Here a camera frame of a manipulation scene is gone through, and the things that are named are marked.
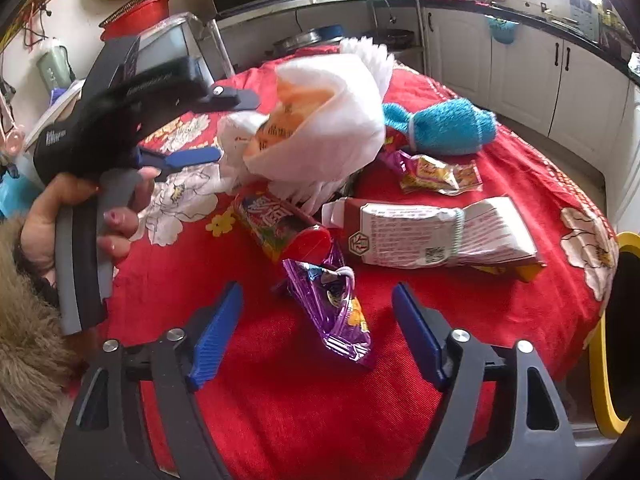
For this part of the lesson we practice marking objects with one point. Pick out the pale green jug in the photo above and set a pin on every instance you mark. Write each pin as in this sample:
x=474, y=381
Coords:
x=54, y=67

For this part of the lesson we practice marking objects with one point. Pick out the red floral tablecloth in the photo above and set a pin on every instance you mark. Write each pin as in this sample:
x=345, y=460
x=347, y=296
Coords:
x=320, y=420

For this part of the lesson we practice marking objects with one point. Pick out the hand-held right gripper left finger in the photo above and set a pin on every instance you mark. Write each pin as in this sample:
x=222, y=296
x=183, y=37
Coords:
x=215, y=335

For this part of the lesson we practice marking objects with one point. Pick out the white plastic bag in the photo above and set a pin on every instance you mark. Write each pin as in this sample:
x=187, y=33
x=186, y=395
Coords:
x=325, y=125

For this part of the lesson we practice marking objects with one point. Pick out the brown white paper package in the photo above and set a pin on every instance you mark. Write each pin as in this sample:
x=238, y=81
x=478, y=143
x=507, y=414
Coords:
x=430, y=232

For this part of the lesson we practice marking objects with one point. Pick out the red candy packet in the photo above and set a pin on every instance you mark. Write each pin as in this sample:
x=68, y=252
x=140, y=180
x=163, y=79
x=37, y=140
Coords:
x=272, y=220

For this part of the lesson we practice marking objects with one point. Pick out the teal hanging basket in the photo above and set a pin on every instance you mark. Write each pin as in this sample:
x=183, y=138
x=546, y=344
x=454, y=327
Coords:
x=501, y=32

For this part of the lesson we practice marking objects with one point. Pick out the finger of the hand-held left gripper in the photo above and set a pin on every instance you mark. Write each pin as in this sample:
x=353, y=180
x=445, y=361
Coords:
x=230, y=97
x=192, y=156

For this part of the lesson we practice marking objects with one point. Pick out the grey plastic box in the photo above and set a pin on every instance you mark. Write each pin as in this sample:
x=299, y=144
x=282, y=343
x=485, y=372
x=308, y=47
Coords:
x=170, y=42

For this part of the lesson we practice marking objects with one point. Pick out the black kitchen countertop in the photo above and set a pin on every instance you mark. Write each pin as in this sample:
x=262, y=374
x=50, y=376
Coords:
x=550, y=25

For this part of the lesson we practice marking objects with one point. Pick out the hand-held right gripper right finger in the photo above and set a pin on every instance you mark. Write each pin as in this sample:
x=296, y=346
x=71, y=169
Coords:
x=417, y=335

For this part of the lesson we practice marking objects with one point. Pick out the person's left hand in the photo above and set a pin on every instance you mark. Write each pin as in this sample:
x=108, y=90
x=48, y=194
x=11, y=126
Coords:
x=37, y=230

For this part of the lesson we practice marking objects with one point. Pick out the white kitchen cabinets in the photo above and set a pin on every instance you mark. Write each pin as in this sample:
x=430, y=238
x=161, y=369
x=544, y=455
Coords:
x=525, y=85

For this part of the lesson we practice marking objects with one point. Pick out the red plastic basket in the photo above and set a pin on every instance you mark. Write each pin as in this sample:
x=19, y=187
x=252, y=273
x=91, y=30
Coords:
x=137, y=17

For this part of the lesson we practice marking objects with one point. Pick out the yellow trash bin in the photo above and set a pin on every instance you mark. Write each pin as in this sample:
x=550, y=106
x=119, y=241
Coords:
x=607, y=360

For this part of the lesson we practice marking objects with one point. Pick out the blue fluffy towel bundle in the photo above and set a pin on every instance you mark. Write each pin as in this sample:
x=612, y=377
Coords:
x=445, y=127

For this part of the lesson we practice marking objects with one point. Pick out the purple yellow snack wrapper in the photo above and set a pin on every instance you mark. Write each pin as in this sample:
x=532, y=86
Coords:
x=435, y=172

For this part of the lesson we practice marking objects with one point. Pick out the metal basin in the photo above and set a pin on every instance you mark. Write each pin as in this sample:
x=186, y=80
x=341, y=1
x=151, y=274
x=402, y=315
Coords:
x=307, y=39

